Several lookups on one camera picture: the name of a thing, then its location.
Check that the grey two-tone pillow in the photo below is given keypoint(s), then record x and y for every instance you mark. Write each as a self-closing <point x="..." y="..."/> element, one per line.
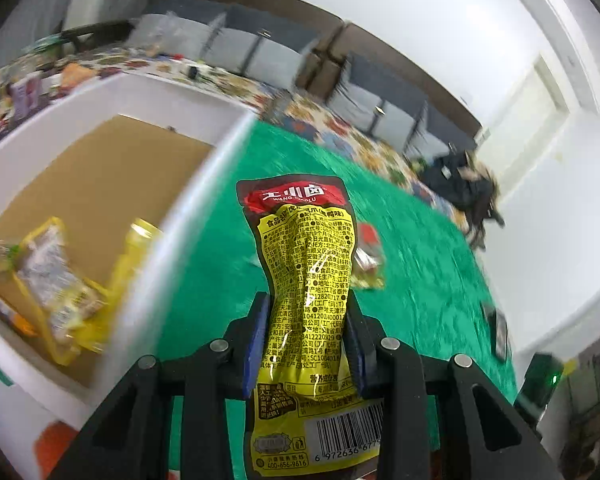
<point x="440" y="127"/>

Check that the white wall switch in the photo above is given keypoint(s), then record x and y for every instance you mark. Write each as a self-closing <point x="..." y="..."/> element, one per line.
<point x="483" y="134"/>

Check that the smartphone with lit screen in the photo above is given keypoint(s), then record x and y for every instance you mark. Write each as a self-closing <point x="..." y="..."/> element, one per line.
<point x="501" y="337"/>

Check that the pile of assorted small goods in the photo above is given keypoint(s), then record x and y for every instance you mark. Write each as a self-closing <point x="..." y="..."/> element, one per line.
<point x="25" y="95"/>

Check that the clear plastic bag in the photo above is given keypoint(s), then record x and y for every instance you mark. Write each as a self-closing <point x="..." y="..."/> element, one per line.
<point x="152" y="35"/>

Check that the white door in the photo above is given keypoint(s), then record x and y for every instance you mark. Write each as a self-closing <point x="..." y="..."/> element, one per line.
<point x="525" y="120"/>

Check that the grey pillow with buckle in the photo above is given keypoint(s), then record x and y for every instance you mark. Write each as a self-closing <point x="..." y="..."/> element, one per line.
<point x="365" y="90"/>

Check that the tan furry cloth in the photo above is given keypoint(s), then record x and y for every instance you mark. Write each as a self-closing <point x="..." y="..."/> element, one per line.
<point x="476" y="170"/>

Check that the green patterned blanket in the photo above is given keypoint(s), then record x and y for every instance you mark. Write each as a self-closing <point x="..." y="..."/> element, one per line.
<point x="430" y="285"/>

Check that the clear yellow-edged biscuit packet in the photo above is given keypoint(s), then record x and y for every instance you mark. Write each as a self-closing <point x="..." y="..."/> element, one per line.
<point x="55" y="280"/>

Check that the yellow packet with red top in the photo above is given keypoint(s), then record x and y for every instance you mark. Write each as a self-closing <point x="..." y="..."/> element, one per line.
<point x="310" y="270"/>

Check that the black bag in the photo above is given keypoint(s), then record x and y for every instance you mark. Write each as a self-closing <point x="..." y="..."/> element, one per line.
<point x="455" y="187"/>

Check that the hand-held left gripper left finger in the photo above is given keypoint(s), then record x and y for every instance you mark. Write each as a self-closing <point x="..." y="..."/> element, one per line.
<point x="257" y="350"/>

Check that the clear packet with red label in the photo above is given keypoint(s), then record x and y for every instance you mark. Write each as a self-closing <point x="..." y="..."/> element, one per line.
<point x="367" y="250"/>

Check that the plain yellow snack packet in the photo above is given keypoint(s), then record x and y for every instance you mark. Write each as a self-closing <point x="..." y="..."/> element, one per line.
<point x="135" y="255"/>

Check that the floral bedsheet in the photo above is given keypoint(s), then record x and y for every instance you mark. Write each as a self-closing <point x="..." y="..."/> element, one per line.
<point x="330" y="125"/>

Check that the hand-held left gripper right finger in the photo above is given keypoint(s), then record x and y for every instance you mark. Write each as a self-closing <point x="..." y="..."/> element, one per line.
<point x="354" y="355"/>

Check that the white storage box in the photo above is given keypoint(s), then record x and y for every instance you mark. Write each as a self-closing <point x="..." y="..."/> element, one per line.
<point x="180" y="240"/>

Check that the brown packet with orange end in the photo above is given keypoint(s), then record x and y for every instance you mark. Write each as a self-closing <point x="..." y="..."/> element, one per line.
<point x="10" y="315"/>

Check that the brown padded headboard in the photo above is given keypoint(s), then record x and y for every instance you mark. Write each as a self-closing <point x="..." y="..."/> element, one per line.
<point x="260" y="5"/>

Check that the dark wooden chair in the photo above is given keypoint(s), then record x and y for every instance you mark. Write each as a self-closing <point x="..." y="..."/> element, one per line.
<point x="95" y="30"/>

